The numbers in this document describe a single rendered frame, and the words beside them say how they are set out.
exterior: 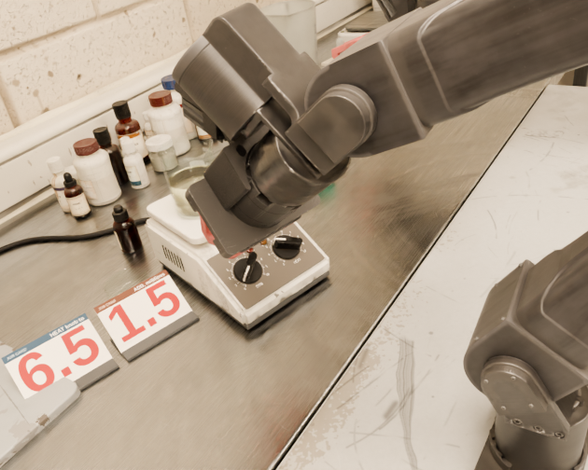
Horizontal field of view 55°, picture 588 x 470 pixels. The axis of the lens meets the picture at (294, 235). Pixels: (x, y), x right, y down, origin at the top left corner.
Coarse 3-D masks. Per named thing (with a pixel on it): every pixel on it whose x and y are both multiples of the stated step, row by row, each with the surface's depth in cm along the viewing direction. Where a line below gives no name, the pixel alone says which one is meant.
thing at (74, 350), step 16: (64, 336) 60; (80, 336) 60; (32, 352) 58; (48, 352) 58; (64, 352) 59; (80, 352) 59; (96, 352) 60; (16, 368) 57; (32, 368) 57; (48, 368) 58; (64, 368) 58; (80, 368) 59; (32, 384) 57; (48, 384) 57
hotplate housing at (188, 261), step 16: (160, 224) 69; (160, 240) 69; (176, 240) 65; (160, 256) 72; (176, 256) 67; (192, 256) 63; (208, 256) 62; (176, 272) 69; (192, 272) 65; (208, 272) 62; (304, 272) 64; (320, 272) 65; (208, 288) 63; (224, 288) 61; (288, 288) 63; (304, 288) 65; (224, 304) 62; (240, 304) 60; (256, 304) 61; (272, 304) 62; (240, 320) 60; (256, 320) 61
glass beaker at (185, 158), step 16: (176, 144) 66; (192, 144) 66; (208, 144) 65; (176, 160) 61; (192, 160) 61; (208, 160) 62; (176, 176) 62; (192, 176) 62; (176, 192) 63; (176, 208) 65
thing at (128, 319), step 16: (144, 288) 64; (160, 288) 65; (128, 304) 63; (144, 304) 63; (160, 304) 64; (176, 304) 65; (112, 320) 62; (128, 320) 62; (144, 320) 63; (160, 320) 63; (128, 336) 61
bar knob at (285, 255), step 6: (276, 240) 63; (282, 240) 63; (288, 240) 64; (294, 240) 64; (300, 240) 64; (276, 246) 64; (282, 246) 64; (288, 246) 64; (294, 246) 64; (300, 246) 64; (276, 252) 64; (282, 252) 64; (288, 252) 64; (294, 252) 64; (288, 258) 64
